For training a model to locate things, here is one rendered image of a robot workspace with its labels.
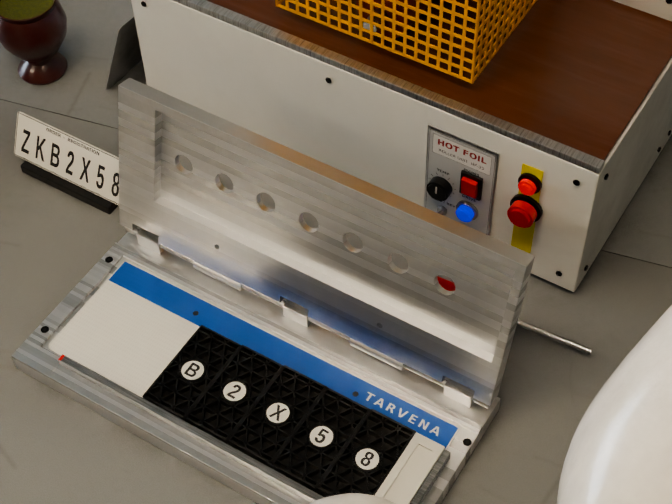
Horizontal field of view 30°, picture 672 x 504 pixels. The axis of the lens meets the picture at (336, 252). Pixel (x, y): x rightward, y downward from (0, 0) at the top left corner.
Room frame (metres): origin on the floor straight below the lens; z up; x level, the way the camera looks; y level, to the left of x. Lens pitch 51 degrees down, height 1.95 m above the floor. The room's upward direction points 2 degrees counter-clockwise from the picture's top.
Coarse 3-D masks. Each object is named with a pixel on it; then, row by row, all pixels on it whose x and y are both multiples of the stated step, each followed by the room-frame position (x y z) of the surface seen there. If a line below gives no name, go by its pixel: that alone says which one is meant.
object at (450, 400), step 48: (144, 240) 0.85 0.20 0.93; (96, 288) 0.79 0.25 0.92; (192, 288) 0.79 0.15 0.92; (48, 336) 0.73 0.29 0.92; (288, 336) 0.72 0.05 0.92; (336, 336) 0.72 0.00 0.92; (48, 384) 0.69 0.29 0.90; (384, 384) 0.66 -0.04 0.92; (432, 384) 0.66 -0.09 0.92; (144, 432) 0.62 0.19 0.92; (480, 432) 0.61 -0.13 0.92; (240, 480) 0.56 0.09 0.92
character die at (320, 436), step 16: (320, 400) 0.64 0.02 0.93; (336, 400) 0.64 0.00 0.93; (352, 400) 0.64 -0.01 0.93; (320, 416) 0.63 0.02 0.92; (336, 416) 0.62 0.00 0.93; (352, 416) 0.62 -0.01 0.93; (304, 432) 0.61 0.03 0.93; (320, 432) 0.61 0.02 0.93; (336, 432) 0.61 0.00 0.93; (352, 432) 0.60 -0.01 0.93; (288, 448) 0.59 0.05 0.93; (304, 448) 0.59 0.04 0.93; (320, 448) 0.59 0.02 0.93; (336, 448) 0.59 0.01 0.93; (272, 464) 0.57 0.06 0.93; (288, 464) 0.58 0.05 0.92; (304, 464) 0.57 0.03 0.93; (320, 464) 0.57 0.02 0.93; (304, 480) 0.56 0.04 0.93; (320, 480) 0.55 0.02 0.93
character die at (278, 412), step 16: (288, 368) 0.68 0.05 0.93; (272, 384) 0.66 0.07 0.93; (288, 384) 0.66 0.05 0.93; (304, 384) 0.66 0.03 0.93; (320, 384) 0.66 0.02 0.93; (272, 400) 0.65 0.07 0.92; (288, 400) 0.65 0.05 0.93; (304, 400) 0.64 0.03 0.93; (256, 416) 0.63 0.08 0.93; (272, 416) 0.62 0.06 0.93; (288, 416) 0.62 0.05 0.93; (304, 416) 0.62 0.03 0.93; (240, 432) 0.61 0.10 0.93; (256, 432) 0.61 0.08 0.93; (272, 432) 0.61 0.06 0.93; (288, 432) 0.61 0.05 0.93; (240, 448) 0.59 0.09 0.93; (256, 448) 0.59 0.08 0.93; (272, 448) 0.59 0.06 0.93
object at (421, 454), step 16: (416, 432) 0.60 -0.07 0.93; (416, 448) 0.59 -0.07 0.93; (432, 448) 0.58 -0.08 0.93; (400, 464) 0.57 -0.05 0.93; (416, 464) 0.57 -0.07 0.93; (432, 464) 0.57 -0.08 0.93; (384, 480) 0.55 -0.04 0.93; (400, 480) 0.55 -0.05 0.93; (416, 480) 0.55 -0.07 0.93; (384, 496) 0.54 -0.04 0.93; (400, 496) 0.54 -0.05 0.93
